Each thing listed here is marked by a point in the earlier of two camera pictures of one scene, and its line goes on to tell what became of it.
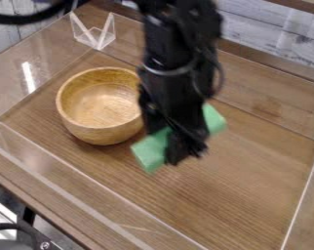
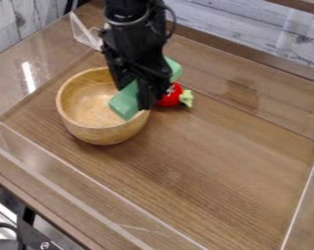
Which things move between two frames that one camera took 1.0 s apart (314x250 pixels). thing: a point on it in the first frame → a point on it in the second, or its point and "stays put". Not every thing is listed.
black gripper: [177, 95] → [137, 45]
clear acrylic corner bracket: [93, 37] stays put
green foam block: [149, 150] → [124, 102]
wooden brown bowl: [98, 105] stays put
